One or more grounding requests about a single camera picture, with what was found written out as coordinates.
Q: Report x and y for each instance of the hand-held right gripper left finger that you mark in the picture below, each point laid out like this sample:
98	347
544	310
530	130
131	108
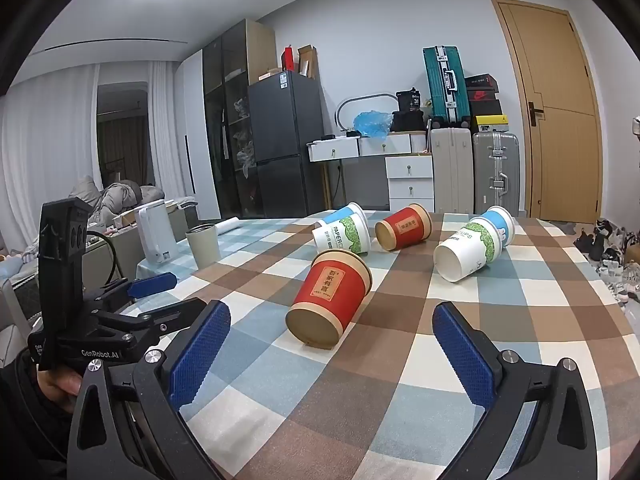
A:
200	355

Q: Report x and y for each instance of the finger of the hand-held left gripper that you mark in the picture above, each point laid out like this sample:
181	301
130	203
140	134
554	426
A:
172	312
150	284

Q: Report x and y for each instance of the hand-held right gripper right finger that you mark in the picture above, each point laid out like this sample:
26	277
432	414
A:
462	355

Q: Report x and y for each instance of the red paper cup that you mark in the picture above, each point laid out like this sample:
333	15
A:
330	290
405	227

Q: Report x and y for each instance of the person's left forearm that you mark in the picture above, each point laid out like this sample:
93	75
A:
27	425

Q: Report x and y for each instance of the white cup green pattern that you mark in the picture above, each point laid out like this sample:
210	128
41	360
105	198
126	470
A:
345	237
470	247

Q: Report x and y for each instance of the white cup blue band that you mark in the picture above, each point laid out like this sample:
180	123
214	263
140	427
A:
342	212
501	220

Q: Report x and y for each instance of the person's left hand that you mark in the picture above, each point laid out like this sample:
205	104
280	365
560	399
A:
60	382

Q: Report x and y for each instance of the white electric kettle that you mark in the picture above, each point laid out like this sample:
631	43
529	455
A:
155	235

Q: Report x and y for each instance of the checked tablecloth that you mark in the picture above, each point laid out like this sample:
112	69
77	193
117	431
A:
400	370

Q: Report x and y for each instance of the beige tumbler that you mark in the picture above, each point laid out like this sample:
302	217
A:
202	245

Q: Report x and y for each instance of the grey clothes pile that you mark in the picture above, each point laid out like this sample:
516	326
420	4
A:
115	195

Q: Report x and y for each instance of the white paper roll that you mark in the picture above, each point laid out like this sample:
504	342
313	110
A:
229	225

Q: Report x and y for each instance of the white sheer curtain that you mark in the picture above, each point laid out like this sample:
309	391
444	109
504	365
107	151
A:
45	135
165	125

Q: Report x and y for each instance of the pile of shoes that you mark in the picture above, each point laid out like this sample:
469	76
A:
610	255

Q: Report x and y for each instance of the white drawer cabinet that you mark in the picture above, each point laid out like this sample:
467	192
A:
410	182

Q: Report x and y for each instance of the white suitcase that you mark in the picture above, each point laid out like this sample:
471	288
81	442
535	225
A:
451	170

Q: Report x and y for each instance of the silver suitcase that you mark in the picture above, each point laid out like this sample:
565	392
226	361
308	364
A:
495	170

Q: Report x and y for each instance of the dark glass cabinet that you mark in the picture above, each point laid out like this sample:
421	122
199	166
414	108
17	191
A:
225	110

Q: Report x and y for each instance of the black fridge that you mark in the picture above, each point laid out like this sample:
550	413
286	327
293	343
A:
285	135

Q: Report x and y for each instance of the white small drawer box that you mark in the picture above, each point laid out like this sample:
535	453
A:
385	145
332	150

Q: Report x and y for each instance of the yellow black box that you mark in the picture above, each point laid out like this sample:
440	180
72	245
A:
492	122

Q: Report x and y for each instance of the black bag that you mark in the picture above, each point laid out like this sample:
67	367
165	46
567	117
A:
407	121

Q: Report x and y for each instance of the blue plastic bag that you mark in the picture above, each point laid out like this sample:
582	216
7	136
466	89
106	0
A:
372	124

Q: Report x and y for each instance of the plain black box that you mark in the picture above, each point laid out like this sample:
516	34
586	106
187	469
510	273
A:
486	108

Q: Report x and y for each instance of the black printed box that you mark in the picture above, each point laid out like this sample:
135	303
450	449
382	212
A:
410	100

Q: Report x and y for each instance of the black red shoe box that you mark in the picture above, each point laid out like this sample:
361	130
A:
484	95

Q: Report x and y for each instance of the wooden door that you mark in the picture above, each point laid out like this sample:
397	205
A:
560	110

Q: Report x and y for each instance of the oval mirror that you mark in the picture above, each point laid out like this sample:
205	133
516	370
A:
345	102

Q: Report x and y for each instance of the teal suitcase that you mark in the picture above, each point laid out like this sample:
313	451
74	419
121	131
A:
442	85

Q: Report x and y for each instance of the cardboard box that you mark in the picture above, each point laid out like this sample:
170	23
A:
307	62

